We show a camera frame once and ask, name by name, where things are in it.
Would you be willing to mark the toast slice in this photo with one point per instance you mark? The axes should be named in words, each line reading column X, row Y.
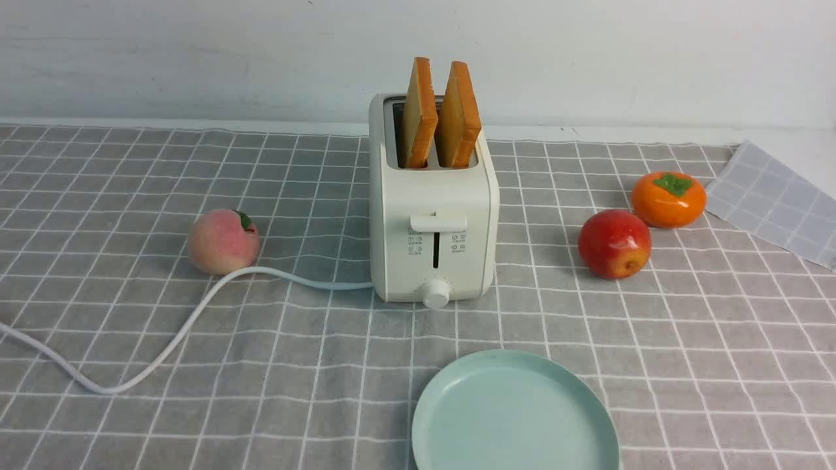
column 419, row 117
column 459, row 121

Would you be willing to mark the white two-slot toaster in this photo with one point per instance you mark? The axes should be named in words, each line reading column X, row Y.
column 432, row 230

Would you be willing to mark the light green plate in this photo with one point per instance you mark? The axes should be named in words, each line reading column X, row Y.
column 506, row 409

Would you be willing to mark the red apple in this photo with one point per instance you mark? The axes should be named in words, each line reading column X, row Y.
column 614, row 244

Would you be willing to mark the pink peach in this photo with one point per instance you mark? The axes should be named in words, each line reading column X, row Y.
column 222, row 241

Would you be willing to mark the orange persimmon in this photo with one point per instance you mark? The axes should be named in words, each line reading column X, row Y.
column 668, row 200

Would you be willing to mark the grey checked tablecloth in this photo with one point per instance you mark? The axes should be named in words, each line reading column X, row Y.
column 719, row 354

